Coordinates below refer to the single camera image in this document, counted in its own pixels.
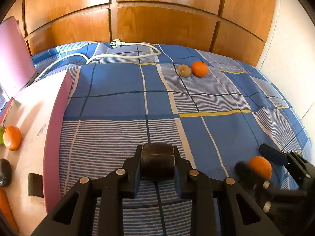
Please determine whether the dark avocado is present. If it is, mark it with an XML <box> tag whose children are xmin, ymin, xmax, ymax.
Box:
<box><xmin>0</xmin><ymin>158</ymin><xmax>12</xmax><ymax>187</ymax></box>

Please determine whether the orange mandarin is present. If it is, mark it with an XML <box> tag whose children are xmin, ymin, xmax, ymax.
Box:
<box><xmin>248</xmin><ymin>156</ymin><xmax>272</xmax><ymax>180</ymax></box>
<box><xmin>3</xmin><ymin>125</ymin><xmax>22</xmax><ymax>151</ymax></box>
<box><xmin>191</xmin><ymin>61</ymin><xmax>209</xmax><ymax>78</ymax></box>

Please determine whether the white kettle power cable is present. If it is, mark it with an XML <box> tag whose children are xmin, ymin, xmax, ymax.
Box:
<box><xmin>34</xmin><ymin>38</ymin><xmax>162</xmax><ymax>82</ymax></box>

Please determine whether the green lime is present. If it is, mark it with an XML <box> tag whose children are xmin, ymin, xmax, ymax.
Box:
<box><xmin>0</xmin><ymin>127</ymin><xmax>5</xmax><ymax>145</ymax></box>

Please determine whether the brown kiwi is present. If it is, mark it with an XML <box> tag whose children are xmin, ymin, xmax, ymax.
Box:
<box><xmin>177</xmin><ymin>65</ymin><xmax>191</xmax><ymax>78</ymax></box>

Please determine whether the pink white tray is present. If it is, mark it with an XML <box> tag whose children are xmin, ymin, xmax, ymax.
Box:
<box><xmin>1</xmin><ymin>70</ymin><xmax>71</xmax><ymax>235</ymax></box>

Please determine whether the pink electric kettle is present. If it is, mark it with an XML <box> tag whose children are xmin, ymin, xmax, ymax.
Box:
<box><xmin>0</xmin><ymin>17</ymin><xmax>36</xmax><ymax>97</ymax></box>

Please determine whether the orange mandarin beside kiwi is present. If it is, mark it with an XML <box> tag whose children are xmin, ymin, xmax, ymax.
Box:
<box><xmin>191</xmin><ymin>61</ymin><xmax>209</xmax><ymax>78</ymax></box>

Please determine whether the orange carrot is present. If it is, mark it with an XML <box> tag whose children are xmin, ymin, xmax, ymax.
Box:
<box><xmin>0</xmin><ymin>188</ymin><xmax>19</xmax><ymax>234</ymax></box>

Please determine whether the dark sushi roll piece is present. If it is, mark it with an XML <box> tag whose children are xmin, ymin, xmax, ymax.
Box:
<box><xmin>28</xmin><ymin>173</ymin><xmax>44</xmax><ymax>198</ymax></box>

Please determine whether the blue plaid bed cover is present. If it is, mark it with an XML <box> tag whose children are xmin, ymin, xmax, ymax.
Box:
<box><xmin>32</xmin><ymin>41</ymin><xmax>314</xmax><ymax>235</ymax></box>

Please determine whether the wooden wardrobe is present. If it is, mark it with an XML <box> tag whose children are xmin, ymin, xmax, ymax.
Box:
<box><xmin>1</xmin><ymin>0</ymin><xmax>276</xmax><ymax>66</ymax></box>

